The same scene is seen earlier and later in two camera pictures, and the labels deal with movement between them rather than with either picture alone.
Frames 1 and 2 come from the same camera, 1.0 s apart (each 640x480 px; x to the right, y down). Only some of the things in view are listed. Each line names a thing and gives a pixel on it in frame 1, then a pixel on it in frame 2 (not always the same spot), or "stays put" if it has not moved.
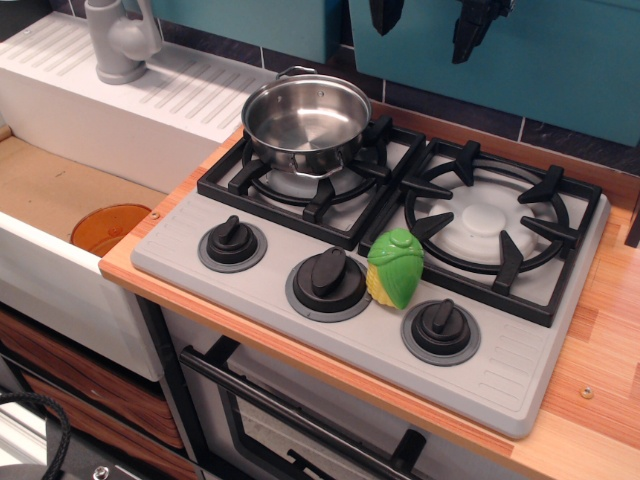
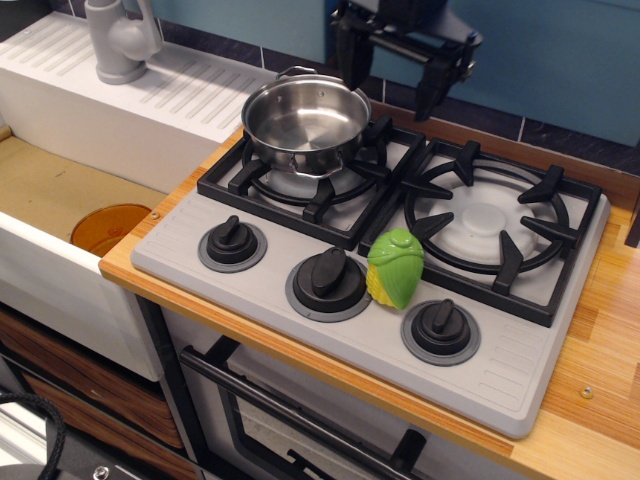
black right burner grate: [507, 232] stays put
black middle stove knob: [327, 286] stays put
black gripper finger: [385, 14] to [354, 46]
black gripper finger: [471, 28] to [440, 73]
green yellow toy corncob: [395, 263] stays put
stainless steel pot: [310, 124] stays put
